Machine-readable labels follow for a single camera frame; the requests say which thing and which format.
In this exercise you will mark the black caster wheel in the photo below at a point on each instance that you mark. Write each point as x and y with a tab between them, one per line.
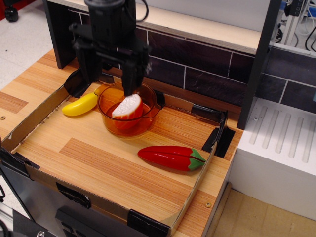
11	14

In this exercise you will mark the black device lower left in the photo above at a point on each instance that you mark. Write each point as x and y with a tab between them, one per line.
49	212

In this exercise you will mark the dark frame wooden shelf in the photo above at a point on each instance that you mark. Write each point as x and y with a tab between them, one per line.
215	74

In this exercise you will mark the transparent orange plastic pot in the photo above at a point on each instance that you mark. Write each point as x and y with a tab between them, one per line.
109	97

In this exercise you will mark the orange white toy sushi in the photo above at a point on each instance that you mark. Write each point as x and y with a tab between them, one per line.
128	112

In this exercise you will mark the yellow toy banana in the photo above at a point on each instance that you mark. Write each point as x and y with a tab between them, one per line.
81	106

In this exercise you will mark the cardboard fence with black tape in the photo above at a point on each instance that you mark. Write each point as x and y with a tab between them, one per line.
125	194

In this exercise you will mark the white ridged sink block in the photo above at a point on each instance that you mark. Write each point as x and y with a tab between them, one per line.
275	161

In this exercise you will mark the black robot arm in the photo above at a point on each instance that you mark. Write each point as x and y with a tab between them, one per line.
110	38

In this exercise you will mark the red toy chili pepper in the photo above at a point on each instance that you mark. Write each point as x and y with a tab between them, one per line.
175	157

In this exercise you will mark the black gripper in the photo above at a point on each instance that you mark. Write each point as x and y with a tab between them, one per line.
110	37

